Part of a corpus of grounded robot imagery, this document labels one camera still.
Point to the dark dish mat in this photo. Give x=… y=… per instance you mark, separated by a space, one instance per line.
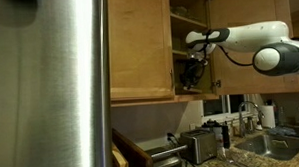
x=296 y=131

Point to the white paper towel roll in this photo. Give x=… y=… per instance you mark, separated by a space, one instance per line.
x=268 y=116

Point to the jar with black lid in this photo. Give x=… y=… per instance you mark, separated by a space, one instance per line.
x=212 y=126

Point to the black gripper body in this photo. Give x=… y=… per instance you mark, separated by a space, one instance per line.
x=196 y=67

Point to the stainless steel refrigerator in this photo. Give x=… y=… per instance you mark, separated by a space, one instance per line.
x=50 y=97

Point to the white wall outlet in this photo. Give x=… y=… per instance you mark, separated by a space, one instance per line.
x=192 y=126

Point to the slim black bottle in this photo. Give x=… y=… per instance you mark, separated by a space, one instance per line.
x=226 y=136

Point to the black power plug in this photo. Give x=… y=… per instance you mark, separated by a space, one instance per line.
x=171 y=136

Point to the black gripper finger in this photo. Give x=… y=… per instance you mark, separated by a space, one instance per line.
x=196 y=82
x=185 y=80

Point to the wooden cabinet door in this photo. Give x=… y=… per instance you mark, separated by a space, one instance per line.
x=242 y=80
x=138 y=44

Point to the stacked dishes on shelf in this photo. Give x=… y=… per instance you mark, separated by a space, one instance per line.
x=178 y=45

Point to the stainless steel sink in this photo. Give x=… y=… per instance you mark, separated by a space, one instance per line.
x=258 y=148

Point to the light wooden cutting board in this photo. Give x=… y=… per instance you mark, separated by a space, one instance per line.
x=119 y=163

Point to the yellow sponge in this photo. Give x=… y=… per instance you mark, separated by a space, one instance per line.
x=279 y=144

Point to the clear glassware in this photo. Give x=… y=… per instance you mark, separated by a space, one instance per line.
x=183 y=11

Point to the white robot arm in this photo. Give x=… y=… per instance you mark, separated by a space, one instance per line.
x=254 y=36

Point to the dark wooden cutting board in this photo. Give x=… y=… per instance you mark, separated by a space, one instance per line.
x=132 y=154

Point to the silver toaster oven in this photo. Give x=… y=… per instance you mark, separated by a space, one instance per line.
x=165 y=158

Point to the chrome kitchen faucet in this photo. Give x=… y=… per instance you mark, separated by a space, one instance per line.
x=241 y=122

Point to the silver toaster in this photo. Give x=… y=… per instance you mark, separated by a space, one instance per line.
x=198 y=147

